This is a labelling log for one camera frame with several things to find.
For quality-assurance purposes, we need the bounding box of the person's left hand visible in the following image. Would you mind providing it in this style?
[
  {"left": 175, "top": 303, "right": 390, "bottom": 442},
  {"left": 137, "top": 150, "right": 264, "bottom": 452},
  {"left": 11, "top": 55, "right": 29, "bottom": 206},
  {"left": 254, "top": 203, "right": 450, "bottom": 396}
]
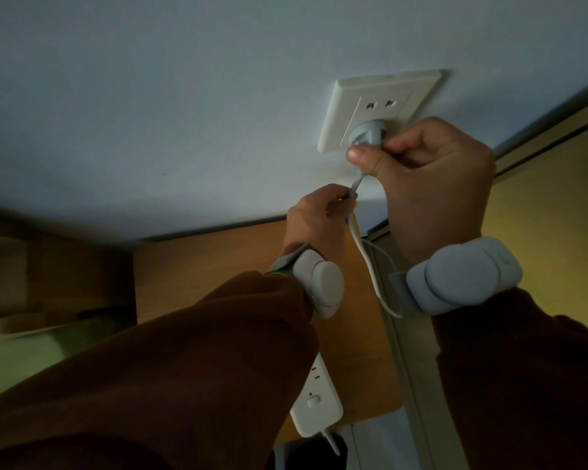
[{"left": 280, "top": 184, "right": 359, "bottom": 268}]

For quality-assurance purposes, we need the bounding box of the person's right hand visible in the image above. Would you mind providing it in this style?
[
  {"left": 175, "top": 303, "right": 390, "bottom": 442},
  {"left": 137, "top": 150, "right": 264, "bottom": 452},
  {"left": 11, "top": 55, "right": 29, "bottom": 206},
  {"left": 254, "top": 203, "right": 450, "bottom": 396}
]
[{"left": 346, "top": 117, "right": 497, "bottom": 268}]

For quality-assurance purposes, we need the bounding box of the white power cable with plug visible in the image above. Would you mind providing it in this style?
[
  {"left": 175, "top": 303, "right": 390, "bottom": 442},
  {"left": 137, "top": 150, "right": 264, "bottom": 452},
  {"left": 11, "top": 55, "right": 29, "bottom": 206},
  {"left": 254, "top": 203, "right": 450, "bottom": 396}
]
[{"left": 321, "top": 119, "right": 405, "bottom": 457}]

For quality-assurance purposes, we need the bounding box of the white wall socket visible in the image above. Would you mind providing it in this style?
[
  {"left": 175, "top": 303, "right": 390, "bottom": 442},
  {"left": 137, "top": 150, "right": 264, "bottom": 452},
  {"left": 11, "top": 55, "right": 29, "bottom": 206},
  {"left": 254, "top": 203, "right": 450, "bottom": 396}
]
[{"left": 317, "top": 69, "right": 444, "bottom": 154}]

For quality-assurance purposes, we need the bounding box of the white power strip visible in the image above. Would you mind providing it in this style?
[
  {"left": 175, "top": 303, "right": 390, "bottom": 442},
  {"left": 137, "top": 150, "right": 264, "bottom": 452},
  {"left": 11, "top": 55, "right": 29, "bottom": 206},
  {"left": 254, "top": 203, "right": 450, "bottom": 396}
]
[{"left": 289, "top": 352, "right": 345, "bottom": 439}]

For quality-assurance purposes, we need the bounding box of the person's left forearm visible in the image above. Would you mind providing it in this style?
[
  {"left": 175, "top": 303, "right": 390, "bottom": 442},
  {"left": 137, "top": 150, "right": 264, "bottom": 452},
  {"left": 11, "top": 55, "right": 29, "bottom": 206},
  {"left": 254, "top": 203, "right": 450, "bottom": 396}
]
[{"left": 0, "top": 271, "right": 320, "bottom": 470}]

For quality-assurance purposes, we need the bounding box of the person's right forearm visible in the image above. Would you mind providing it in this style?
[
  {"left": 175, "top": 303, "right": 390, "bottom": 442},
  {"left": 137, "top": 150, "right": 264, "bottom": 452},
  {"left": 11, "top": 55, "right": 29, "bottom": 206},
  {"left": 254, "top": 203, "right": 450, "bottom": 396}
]
[{"left": 431, "top": 288, "right": 588, "bottom": 470}]

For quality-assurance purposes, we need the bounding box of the person's right leg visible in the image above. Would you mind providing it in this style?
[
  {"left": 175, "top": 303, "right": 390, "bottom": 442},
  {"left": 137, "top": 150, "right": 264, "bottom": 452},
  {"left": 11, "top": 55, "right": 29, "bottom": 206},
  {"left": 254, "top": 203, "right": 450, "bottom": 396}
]
[{"left": 267, "top": 433, "right": 349, "bottom": 470}]

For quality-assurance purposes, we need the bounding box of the white left wrist tracker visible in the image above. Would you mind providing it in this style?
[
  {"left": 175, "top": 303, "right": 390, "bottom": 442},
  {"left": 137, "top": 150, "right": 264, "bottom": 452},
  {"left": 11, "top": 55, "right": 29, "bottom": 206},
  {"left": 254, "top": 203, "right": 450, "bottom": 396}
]
[{"left": 265, "top": 243, "right": 346, "bottom": 321}]

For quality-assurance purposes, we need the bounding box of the white wrist tracker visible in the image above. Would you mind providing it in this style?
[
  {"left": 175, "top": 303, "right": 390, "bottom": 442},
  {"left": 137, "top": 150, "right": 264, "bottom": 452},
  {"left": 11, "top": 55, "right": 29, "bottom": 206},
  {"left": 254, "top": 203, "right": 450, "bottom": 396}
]
[
  {"left": 387, "top": 237, "right": 524, "bottom": 317},
  {"left": 265, "top": 243, "right": 346, "bottom": 321}
]

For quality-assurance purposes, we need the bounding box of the white right wrist tracker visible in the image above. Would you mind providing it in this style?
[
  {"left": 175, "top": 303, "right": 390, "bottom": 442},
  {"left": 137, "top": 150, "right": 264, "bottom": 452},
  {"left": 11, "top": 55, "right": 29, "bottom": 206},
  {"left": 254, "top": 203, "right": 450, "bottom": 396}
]
[{"left": 387, "top": 237, "right": 524, "bottom": 317}]

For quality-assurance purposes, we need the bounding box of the small wooden bedside table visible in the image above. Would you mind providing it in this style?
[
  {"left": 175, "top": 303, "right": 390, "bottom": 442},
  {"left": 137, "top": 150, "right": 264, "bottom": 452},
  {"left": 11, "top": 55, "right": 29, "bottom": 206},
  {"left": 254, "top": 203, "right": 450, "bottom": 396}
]
[{"left": 133, "top": 217, "right": 405, "bottom": 446}]

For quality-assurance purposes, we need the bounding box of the beige wardrobe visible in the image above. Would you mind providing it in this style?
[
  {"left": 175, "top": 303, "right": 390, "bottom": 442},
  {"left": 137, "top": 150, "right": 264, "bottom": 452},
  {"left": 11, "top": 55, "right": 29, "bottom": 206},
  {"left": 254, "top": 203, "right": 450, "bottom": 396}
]
[{"left": 367, "top": 72, "right": 588, "bottom": 470}]

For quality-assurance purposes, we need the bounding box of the green bed sheet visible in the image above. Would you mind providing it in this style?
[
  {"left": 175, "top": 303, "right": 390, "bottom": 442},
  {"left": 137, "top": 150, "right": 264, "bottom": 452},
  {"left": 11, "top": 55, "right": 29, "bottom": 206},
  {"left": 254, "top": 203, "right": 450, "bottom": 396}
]
[{"left": 0, "top": 315, "right": 128, "bottom": 405}]

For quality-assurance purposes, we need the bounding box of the wooden bed frame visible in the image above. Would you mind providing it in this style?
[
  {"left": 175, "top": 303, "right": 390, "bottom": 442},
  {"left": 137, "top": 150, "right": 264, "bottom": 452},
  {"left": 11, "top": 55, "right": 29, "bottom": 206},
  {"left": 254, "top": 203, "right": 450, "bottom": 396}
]
[{"left": 0, "top": 205, "right": 138, "bottom": 341}]

